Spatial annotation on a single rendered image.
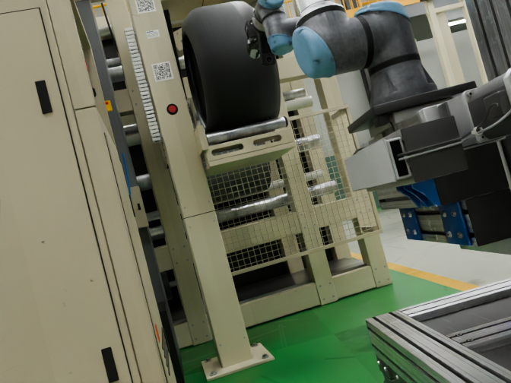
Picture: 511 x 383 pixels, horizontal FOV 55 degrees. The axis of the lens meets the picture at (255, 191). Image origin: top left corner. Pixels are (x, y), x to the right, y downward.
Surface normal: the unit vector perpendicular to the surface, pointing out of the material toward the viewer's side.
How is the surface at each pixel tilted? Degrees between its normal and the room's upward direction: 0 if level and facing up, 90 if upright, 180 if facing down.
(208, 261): 90
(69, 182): 90
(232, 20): 64
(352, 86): 90
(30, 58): 90
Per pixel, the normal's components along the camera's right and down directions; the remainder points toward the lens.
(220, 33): 0.12, -0.34
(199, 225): 0.19, -0.09
